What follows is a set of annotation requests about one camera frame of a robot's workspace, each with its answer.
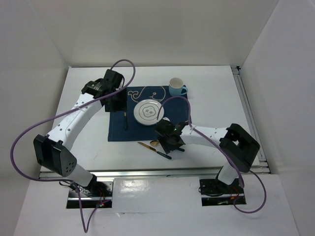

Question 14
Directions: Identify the gold fork green handle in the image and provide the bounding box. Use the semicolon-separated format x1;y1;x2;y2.
124;112;128;130

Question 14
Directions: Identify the gold spoon green handle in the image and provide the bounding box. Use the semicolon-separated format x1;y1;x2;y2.
150;140;185;152

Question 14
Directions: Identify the gold knife green handle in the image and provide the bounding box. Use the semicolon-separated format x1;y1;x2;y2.
137;142;172;160

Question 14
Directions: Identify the white plate with dark rim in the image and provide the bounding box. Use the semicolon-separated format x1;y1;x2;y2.
133;99;164;126

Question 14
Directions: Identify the light blue mug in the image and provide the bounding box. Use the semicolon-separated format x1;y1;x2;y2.
168;78;188;97

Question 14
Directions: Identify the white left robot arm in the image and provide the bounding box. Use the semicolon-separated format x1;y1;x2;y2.
33;69;127;196

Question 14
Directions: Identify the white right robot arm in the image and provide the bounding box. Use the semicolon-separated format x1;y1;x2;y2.
155;119;260;193

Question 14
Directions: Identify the aluminium front rail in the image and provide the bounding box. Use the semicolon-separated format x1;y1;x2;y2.
39;167;270;179

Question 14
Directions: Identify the aluminium rail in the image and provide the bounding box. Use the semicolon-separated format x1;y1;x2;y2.
231;66;271;174
39;167;270;179

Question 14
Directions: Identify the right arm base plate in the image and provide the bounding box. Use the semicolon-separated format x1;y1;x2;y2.
198;178;247;207

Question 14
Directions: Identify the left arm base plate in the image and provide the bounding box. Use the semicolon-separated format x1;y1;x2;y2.
59;179;114;209

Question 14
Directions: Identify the aluminium right side rail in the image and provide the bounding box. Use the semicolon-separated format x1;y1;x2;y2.
231;66;271;174

